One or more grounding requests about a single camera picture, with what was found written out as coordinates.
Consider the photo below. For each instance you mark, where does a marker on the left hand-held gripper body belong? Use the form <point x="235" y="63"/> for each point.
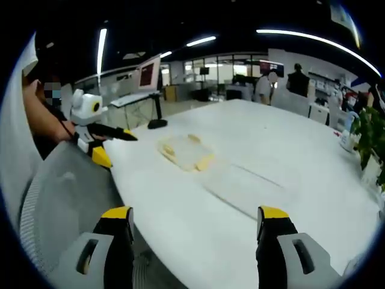
<point x="87" y="111"/>

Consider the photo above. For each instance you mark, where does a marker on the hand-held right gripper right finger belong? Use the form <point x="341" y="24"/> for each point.
<point x="312" y="271"/>

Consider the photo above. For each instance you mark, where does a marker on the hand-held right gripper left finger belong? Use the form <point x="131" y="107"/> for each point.
<point x="90" y="271"/>

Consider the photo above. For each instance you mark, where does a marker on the beige plastic buckle part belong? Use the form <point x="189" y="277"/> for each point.
<point x="169" y="150"/>
<point x="204" y="162"/>

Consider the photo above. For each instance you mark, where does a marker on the white side table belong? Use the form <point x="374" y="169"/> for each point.
<point x="132" y="97"/>

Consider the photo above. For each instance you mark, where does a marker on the black stand with base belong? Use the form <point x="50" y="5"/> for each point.
<point x="157" y="122"/>

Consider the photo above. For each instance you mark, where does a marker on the grey mesh office chair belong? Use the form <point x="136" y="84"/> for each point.
<point x="69" y="192"/>

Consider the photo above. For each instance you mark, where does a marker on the long ceiling light strip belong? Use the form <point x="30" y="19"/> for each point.
<point x="101" y="51"/>
<point x="201" y="41"/>
<point x="316" y="37"/>

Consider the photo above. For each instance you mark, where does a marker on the white framed red screen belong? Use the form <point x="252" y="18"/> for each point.
<point x="149" y="73"/>

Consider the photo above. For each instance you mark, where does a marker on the cardboard box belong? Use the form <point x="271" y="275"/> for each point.
<point x="170" y="93"/>

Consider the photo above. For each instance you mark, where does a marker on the person's white shirt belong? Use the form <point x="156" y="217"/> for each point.
<point x="15" y="135"/>

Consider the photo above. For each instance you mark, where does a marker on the clear plastic sheet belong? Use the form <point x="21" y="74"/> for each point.
<point x="188" y="152"/>

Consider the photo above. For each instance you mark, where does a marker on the small beige plastic piece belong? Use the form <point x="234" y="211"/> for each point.
<point x="194" y="138"/>

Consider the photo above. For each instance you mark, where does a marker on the white bottle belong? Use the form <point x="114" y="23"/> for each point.
<point x="349" y="135"/>

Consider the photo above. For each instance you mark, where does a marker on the green potted plant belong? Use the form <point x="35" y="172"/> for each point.
<point x="371" y="135"/>

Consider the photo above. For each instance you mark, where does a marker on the white chair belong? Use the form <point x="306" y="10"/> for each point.
<point x="319" y="113"/>

